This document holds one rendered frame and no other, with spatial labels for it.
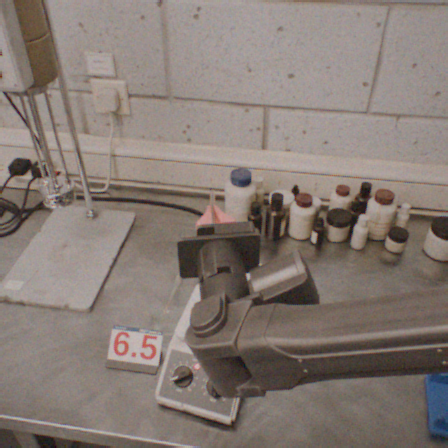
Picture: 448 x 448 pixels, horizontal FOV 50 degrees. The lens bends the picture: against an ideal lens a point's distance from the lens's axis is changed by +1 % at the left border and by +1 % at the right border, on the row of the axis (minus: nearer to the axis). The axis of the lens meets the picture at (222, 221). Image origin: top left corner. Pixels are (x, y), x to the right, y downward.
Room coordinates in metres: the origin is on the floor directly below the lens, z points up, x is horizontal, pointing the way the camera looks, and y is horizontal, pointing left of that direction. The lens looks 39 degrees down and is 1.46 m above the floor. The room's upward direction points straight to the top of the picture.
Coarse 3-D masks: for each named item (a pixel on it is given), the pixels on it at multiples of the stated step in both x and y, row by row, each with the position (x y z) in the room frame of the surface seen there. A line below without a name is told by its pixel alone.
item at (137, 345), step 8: (120, 336) 0.51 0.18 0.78; (128, 336) 0.51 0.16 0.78; (136, 336) 0.51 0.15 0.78; (144, 336) 0.51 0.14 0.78; (152, 336) 0.51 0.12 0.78; (160, 336) 0.51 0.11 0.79; (112, 344) 0.50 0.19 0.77; (120, 344) 0.50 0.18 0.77; (128, 344) 0.50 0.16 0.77; (136, 344) 0.50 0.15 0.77; (144, 344) 0.50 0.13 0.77; (152, 344) 0.50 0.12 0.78; (112, 352) 0.49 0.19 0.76; (120, 352) 0.49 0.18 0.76; (128, 352) 0.49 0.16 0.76; (136, 352) 0.49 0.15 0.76; (144, 352) 0.49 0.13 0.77; (152, 352) 0.49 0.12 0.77; (152, 360) 0.48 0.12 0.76
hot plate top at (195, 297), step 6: (198, 288) 0.57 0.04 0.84; (192, 294) 0.56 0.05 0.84; (198, 294) 0.56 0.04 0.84; (192, 300) 0.54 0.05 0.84; (198, 300) 0.54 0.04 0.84; (186, 306) 0.53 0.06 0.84; (192, 306) 0.53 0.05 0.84; (186, 312) 0.52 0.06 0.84; (186, 318) 0.51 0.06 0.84; (180, 324) 0.49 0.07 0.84; (186, 324) 0.49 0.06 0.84; (180, 330) 0.48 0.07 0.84; (180, 336) 0.47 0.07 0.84
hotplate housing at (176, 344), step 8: (176, 344) 0.47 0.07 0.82; (184, 344) 0.47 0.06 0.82; (168, 352) 0.46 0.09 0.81; (160, 376) 0.43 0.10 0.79; (160, 384) 0.42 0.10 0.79; (160, 400) 0.40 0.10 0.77; (168, 400) 0.40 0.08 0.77; (176, 400) 0.39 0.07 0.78; (240, 400) 0.40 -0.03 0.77; (176, 408) 0.39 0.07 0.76; (184, 408) 0.39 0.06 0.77; (192, 408) 0.38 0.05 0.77; (200, 408) 0.38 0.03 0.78; (232, 408) 0.38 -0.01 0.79; (200, 416) 0.38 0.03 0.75; (208, 416) 0.37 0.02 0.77; (216, 416) 0.37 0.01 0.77; (224, 416) 0.37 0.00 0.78; (232, 416) 0.37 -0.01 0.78; (224, 424) 0.37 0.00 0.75; (232, 424) 0.37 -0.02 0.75
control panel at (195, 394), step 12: (168, 360) 0.45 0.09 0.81; (180, 360) 0.44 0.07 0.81; (192, 360) 0.44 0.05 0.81; (168, 372) 0.43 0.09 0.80; (192, 372) 0.43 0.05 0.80; (168, 384) 0.41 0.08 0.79; (192, 384) 0.41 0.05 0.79; (204, 384) 0.41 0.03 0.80; (168, 396) 0.40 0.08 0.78; (180, 396) 0.40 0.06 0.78; (192, 396) 0.40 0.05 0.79; (204, 396) 0.39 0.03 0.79; (204, 408) 0.38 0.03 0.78; (216, 408) 0.38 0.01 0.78; (228, 408) 0.38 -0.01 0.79
